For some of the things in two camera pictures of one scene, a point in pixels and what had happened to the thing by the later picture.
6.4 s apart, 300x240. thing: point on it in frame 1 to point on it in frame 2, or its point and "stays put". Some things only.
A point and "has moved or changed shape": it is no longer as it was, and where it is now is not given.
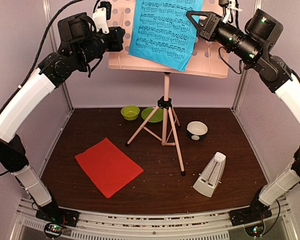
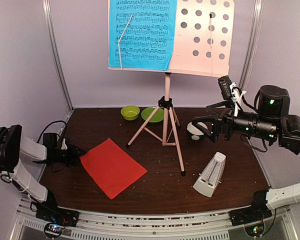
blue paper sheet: [162, 32] has moved or changed shape
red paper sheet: [110, 168] has moved or changed shape
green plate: [158, 116] stays put
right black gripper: [208, 29] to [217, 126]
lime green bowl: [130, 113] stays put
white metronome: [209, 177] stays put
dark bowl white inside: [197, 130] stays put
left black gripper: [118, 33] to [74, 154]
